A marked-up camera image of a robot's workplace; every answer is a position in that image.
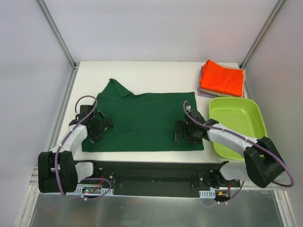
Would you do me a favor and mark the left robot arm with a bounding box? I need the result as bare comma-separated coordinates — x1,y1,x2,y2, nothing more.
38,105,113,195

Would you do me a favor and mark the left white cable duct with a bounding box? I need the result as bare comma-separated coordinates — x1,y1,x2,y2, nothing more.
73,186,114,196

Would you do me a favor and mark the purple folded t-shirt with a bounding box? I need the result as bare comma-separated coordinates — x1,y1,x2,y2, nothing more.
197,66,216,98

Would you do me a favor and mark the right white cable duct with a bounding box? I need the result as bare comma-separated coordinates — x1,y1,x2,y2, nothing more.
199,190,216,199

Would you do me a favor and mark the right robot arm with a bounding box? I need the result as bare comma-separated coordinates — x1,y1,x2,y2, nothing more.
174,109,286,188

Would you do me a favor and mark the orange folded t-shirt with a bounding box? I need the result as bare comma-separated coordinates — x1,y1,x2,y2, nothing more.
199,59,244,97

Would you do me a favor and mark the white cable duct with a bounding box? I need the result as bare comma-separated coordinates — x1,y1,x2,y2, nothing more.
199,190,216,199
73,186,114,196

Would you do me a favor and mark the lime green plastic tray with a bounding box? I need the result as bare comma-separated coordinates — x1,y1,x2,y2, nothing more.
208,96,269,161

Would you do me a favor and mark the dark green t-shirt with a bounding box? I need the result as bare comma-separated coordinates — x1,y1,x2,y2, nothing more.
82,79,204,152

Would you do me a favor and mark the aluminium frame post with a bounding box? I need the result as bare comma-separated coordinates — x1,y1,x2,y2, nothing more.
239,0,287,69
36,0,77,69

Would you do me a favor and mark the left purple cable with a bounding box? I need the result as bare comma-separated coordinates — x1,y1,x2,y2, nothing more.
37,95,112,210

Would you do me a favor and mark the right aluminium frame post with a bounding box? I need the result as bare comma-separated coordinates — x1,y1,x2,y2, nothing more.
239,0,287,69

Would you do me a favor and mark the left aluminium frame post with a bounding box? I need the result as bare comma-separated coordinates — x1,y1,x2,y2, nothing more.
36,0,77,69

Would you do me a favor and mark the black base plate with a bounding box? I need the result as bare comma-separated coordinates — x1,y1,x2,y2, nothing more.
83,161,240,198

